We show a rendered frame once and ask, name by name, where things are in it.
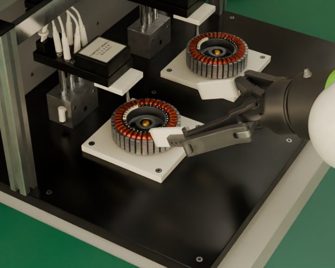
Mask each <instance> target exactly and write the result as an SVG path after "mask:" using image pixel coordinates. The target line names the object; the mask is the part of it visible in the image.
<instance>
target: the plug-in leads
mask: <svg viewBox="0 0 335 268"><path fill-rule="evenodd" d="M71 8H72V9H73V10H74V11H75V12H76V14H77V16H78V18H79V25H78V22H77V20H76V18H75V17H74V15H73V14H72V13H71V12H70V11H68V10H67V11H66V13H67V21H66V34H65V31H64V28H63V23H62V20H61V18H60V16H58V20H59V22H60V26H61V29H62V38H61V40H62V45H61V41H60V36H59V33H58V31H57V29H56V26H55V23H54V20H53V21H52V25H53V39H54V44H55V53H56V55H57V54H58V53H62V54H63V55H64V57H63V60H64V62H70V61H72V57H71V54H70V49H69V47H74V52H73V56H74V55H75V53H76V52H77V51H79V50H80V49H81V48H83V47H84V46H85V45H86V44H88V40H87V36H86V31H85V26H84V25H83V23H82V19H81V17H80V14H79V12H78V11H77V10H76V9H75V8H74V7H71ZM70 16H71V17H72V18H73V20H74V21H75V23H76V32H75V34H74V42H73V32H72V22H71V19H70ZM47 27H48V24H47V25H46V26H44V27H43V28H42V29H40V30H39V31H38V34H39V35H40V36H41V38H40V39H38V40H37V41H36V48H37V51H40V52H42V53H46V52H48V51H49V50H50V49H52V48H53V41H52V38H49V37H47V35H48V34H49V31H48V30H47ZM80 40H81V42H80ZM62 47H63V48H62Z"/></svg>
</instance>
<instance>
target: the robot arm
mask: <svg viewBox="0 0 335 268"><path fill-rule="evenodd" d="M196 86H197V89H198V91H199V93H200V96H201V98H202V99H217V98H233V97H239V95H240V94H241V96H245V97H246V99H245V101H244V103H243V104H242V105H240V106H239V107H237V108H234V109H232V110H230V111H229V112H228V115H226V116H223V117H221V118H219V119H216V120H214V121H211V122H209V123H206V124H203V125H201V126H198V127H196V128H193V129H191V130H190V129H189V127H167V128H151V129H150V130H149V132H150V134H151V136H152V138H153V141H154V143H155V145H156V147H183V148H184V151H185V153H186V156H187V157H190V156H194V155H198V154H201V153H205V152H209V151H212V150H215V149H219V148H223V147H227V146H230V145H234V144H239V143H249V142H251V141H253V140H254V137H253V134H252V133H253V131H254V130H257V129H261V128H265V127H266V128H268V129H270V130H271V131H273V132H274V133H276V134H278V135H297V136H298V137H299V138H300V139H302V140H310V141H311V143H312V145H313V147H314V149H315V151H316V152H317V154H318V155H319V156H320V158H321V159H322V160H324V161H325V162H326V163H327V164H329V165H330V166H331V167H333V168H335V69H334V70H322V71H310V70H308V69H305V70H304V72H301V73H299V74H297V75H296V76H295V78H294V79H290V80H288V77H275V76H272V75H269V74H265V73H261V72H257V71H253V70H246V71H245V72H244V76H238V77H236V78H235V79H222V80H210V81H198V82H197V83H196ZM239 91H240V94H239ZM236 115H238V116H239V119H240V121H241V122H237V120H236Z"/></svg>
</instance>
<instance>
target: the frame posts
mask: <svg viewBox="0 0 335 268"><path fill-rule="evenodd" d="M208 4H210V5H213V6H215V14H217V15H221V14H222V13H223V11H225V10H226V9H227V0H208ZM0 129H1V135H2V141H3V147H4V153H5V159H6V165H7V171H8V175H9V181H10V187H11V190H13V191H17V190H18V189H19V191H20V194H22V195H24V196H26V195H27V194H28V193H30V187H31V188H33V189H34V188H35V187H36V186H37V178H36V170H35V163H34V156H33V151H32V144H31V137H30V129H29V122H28V115H27V108H26V100H25V96H24V88H23V81H22V74H21V67H20V59H19V52H18V45H17V40H16V33H15V24H13V23H10V22H7V21H4V20H1V19H0Z"/></svg>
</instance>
